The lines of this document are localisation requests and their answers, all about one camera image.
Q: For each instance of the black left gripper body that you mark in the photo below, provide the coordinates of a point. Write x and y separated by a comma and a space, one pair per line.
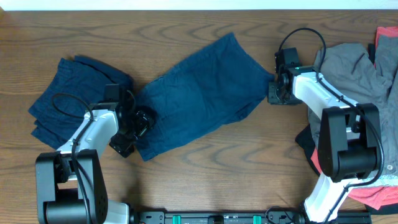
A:
137, 127

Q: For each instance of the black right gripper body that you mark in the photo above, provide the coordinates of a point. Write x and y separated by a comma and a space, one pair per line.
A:
277, 96

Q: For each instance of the dark blue denim shorts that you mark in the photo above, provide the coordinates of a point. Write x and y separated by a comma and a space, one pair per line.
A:
217, 85

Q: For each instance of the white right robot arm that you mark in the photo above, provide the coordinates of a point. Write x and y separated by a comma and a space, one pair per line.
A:
350, 151

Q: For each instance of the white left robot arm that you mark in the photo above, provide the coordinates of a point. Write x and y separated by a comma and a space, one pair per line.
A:
69, 182

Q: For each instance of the black garment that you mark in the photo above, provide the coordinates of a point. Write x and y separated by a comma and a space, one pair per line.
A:
305, 141

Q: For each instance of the grey shirt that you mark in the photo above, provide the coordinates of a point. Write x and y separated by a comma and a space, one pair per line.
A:
367, 93

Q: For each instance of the folded dark blue shorts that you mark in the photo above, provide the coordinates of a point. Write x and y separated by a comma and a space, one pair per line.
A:
59, 111

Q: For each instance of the coral red garment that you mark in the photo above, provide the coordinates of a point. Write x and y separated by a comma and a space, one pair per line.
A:
376, 196

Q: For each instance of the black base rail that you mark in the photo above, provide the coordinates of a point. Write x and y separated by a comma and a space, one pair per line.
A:
273, 215

